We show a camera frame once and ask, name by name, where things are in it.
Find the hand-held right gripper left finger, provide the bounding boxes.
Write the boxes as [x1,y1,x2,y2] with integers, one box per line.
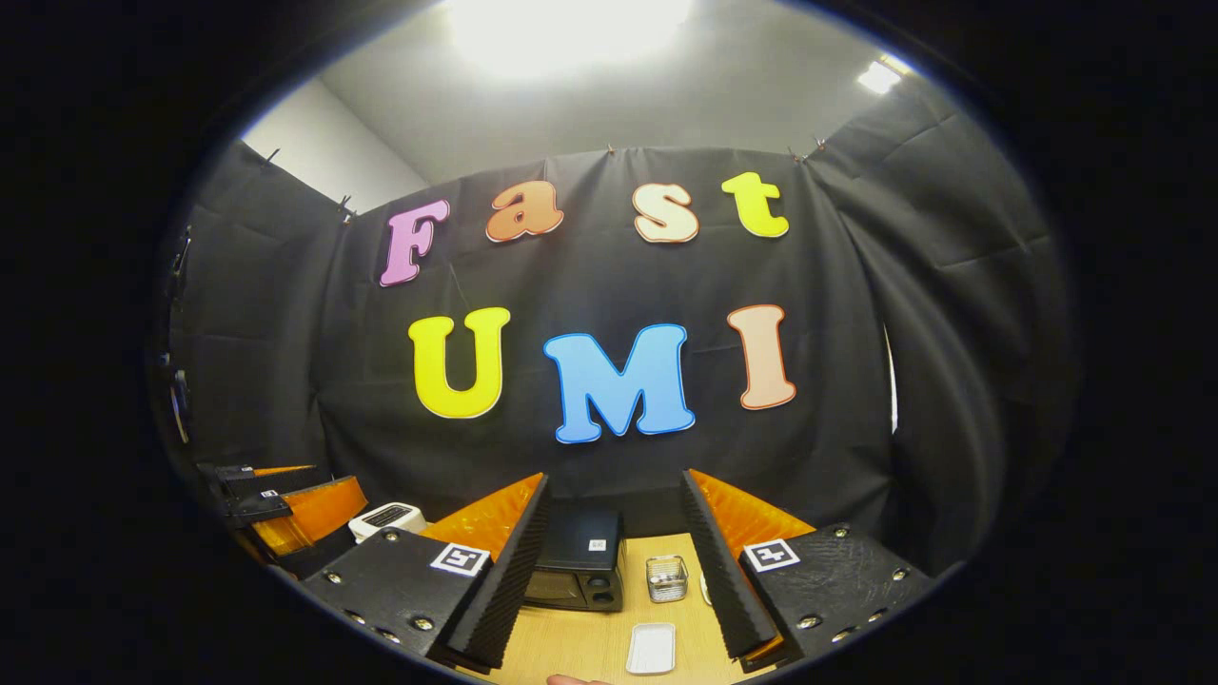
[304,473,553,672]

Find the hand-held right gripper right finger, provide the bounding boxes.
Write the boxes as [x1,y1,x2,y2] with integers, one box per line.
[678,468,938,672]

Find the black electric oven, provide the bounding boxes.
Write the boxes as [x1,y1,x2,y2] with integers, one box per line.
[523,507,626,613]

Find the white toaster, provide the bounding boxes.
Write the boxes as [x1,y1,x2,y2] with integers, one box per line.
[347,502,427,545]

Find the white rectangular plate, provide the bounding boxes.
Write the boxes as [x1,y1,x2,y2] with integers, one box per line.
[626,622,677,675]

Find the small ceiling light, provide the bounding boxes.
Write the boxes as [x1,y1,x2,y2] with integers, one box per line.
[856,59,905,94]

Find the large ceiling light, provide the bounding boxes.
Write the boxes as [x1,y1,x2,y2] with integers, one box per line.
[447,0,696,79]

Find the metal wire basket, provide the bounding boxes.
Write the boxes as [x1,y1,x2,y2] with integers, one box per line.
[645,556,689,604]

